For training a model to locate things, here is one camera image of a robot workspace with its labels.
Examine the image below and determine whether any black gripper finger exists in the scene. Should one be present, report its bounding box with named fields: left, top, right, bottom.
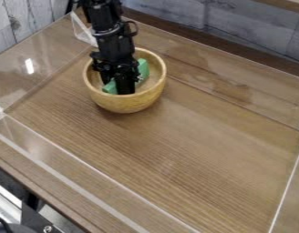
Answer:
left=115, top=70, right=137, bottom=95
left=100, top=70, right=115, bottom=85

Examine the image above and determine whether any clear acrylic corner bracket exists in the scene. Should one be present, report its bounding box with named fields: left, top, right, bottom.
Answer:
left=71, top=12, right=99, bottom=47

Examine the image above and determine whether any round wooden bowl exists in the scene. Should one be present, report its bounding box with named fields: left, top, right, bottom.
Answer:
left=83, top=47, right=167, bottom=114

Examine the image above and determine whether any black metal bracket with bolt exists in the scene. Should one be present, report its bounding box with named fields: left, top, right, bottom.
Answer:
left=20, top=203, right=64, bottom=233

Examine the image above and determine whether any black cable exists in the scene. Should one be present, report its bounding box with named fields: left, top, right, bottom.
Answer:
left=0, top=214, right=20, bottom=233

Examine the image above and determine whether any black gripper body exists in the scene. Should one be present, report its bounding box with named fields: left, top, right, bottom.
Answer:
left=89, top=27, right=139, bottom=73

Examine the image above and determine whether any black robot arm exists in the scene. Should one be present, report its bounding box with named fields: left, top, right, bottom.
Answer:
left=80, top=0, right=140, bottom=95

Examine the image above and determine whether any green rectangular block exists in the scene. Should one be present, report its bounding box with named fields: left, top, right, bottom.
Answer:
left=101, top=58, right=149, bottom=95

